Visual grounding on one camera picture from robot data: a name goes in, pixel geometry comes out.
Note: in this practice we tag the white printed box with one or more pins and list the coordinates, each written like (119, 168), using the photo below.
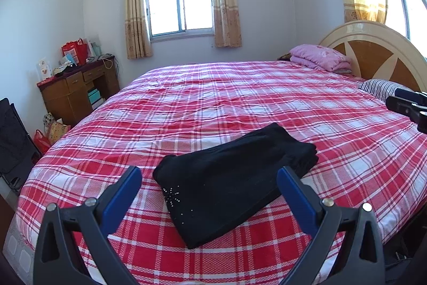
(44, 68)

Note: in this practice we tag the large red gift bag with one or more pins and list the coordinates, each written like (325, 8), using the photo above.
(70, 49)

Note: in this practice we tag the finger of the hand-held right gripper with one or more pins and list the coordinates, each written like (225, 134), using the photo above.
(405, 105)
(404, 93)

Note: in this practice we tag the cream and brown headboard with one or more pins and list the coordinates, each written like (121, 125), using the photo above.
(370, 54)

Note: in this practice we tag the flat red box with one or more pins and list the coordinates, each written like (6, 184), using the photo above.
(46, 82)

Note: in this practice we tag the pale teal gift bag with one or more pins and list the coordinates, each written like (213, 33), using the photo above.
(95, 48)

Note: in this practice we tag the brown wooden desk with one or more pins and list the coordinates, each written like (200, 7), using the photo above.
(60, 98)

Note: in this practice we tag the red plaid bed sheet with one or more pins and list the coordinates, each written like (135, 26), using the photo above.
(233, 98)

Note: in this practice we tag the black pants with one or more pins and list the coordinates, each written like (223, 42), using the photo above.
(227, 178)

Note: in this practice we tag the black folding chair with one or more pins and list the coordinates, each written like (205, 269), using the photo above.
(13, 144)

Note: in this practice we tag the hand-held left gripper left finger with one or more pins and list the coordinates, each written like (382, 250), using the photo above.
(123, 198)

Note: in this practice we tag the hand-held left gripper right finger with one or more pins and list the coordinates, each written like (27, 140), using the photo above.
(297, 201)

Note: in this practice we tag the pink folded quilt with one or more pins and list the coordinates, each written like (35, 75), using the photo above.
(317, 56)

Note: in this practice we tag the white quilted mattress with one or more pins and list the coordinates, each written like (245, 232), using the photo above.
(16, 255)

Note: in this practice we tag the teal storage box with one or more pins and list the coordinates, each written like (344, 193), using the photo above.
(94, 96)

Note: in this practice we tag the red plastic bag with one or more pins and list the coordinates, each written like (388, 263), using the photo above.
(41, 141)

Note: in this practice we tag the slim red gift bag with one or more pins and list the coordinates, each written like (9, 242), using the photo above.
(82, 49)

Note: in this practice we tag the yellow patterned bag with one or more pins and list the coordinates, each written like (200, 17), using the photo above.
(59, 131)

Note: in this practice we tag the checked bag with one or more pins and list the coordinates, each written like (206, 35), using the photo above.
(48, 120)

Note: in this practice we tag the striped pillow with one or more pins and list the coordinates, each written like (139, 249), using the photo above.
(377, 86)

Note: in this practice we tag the dark cloth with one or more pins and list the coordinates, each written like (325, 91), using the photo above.
(284, 57)

